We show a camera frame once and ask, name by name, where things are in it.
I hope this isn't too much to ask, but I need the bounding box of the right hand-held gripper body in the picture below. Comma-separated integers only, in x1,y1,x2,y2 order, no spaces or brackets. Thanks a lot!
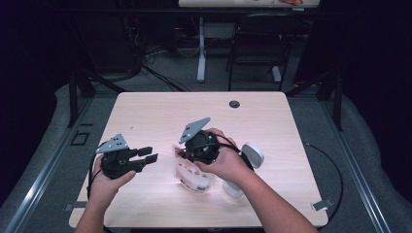
178,116,222,165

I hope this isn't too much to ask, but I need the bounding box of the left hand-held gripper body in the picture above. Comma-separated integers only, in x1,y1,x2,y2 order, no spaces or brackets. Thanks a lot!
95,133,145,180

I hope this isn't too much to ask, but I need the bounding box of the red and white spouted pouch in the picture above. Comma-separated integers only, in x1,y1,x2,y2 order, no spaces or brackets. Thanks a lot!
171,144,217,193

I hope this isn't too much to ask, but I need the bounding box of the white lidded container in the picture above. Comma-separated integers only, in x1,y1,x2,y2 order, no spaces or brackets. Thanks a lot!
223,142,265,199

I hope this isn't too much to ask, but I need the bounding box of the person's left hand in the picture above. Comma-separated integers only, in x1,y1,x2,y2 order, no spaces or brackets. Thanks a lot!
87,156,137,208

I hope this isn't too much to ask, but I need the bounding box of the person's right hand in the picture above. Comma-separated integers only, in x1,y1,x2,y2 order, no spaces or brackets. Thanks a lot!
193,127,254,185

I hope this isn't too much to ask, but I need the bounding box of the grey tape strip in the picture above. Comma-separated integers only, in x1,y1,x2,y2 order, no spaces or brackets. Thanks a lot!
311,198,334,212
63,201,89,213

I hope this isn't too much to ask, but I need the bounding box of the black metal stand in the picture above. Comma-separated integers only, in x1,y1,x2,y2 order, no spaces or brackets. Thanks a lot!
66,69,127,129
285,67,344,132

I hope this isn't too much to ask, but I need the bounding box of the white desk leg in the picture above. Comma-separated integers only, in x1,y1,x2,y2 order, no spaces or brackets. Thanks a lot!
271,65,282,83

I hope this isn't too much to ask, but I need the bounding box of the black folding chair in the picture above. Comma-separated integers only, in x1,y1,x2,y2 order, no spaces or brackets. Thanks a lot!
226,13,304,92

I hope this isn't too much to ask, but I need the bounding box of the light wooden background desk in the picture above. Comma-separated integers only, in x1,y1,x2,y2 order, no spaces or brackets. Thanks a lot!
178,0,321,9

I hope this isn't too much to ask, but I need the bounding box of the left hand-held gripper cable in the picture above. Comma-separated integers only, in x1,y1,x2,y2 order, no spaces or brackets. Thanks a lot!
86,141,110,202

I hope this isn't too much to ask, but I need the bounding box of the hand-held gripper cable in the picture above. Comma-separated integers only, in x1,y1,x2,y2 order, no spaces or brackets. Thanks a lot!
86,141,110,202
193,134,344,227

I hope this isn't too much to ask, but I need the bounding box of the aluminium floor rail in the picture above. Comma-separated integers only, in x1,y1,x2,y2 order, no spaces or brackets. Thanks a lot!
3,96,95,233
319,96,393,233

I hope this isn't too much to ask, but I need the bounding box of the tangle of black floor cables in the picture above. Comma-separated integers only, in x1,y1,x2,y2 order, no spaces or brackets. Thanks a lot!
122,18,190,92

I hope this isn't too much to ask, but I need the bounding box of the right hand-held gripper cable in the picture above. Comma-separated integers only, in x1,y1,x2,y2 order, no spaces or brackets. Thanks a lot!
193,134,344,227

